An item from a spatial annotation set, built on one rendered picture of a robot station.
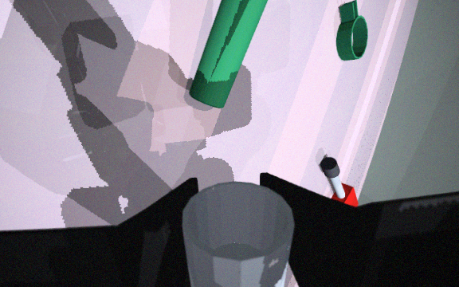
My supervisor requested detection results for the green cylinder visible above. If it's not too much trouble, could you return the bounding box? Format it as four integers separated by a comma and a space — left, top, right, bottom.
189, 0, 268, 108

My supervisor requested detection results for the dark green ring clamp with tab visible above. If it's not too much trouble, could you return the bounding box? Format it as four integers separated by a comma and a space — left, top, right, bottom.
336, 0, 368, 61

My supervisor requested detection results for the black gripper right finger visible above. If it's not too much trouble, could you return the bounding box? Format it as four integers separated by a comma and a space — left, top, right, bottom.
260, 172, 459, 287

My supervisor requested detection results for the grey cup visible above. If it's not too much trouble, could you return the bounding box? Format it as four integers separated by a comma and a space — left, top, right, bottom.
182, 181, 295, 287

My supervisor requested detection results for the black post with cap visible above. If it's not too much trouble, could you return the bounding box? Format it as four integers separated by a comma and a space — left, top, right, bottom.
183, 268, 191, 287

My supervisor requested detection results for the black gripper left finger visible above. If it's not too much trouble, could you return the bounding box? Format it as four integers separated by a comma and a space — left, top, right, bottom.
0, 178, 198, 287

